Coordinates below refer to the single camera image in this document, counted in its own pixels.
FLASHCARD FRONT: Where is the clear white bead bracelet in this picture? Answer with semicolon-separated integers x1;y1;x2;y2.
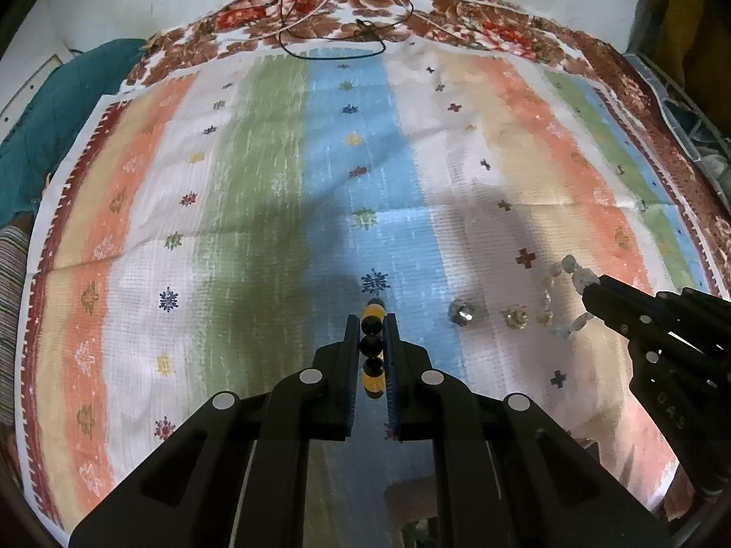
536;253;601;339

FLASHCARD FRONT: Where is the clutter beside bed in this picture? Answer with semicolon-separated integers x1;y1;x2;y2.
623;52;730;211

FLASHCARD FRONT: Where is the white bed headboard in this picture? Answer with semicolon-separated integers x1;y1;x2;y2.
1;46;73;139

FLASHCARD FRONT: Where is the striped colourful cloth mat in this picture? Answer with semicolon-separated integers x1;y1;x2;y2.
16;43;727;542

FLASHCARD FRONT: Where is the brown hanging cloth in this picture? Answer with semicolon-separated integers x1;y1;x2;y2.
628;0;730;131

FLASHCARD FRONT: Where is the grey striped rolled blanket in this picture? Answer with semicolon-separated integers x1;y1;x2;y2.
0;224;30;427

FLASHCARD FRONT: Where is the floral brown bed sheet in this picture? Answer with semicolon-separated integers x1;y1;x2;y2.
125;0;730;288

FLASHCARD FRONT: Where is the black yellow bead bracelet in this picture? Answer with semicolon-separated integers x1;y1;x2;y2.
359;295;388;401

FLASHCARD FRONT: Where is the teal pillow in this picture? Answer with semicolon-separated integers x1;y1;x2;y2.
0;38;145;225

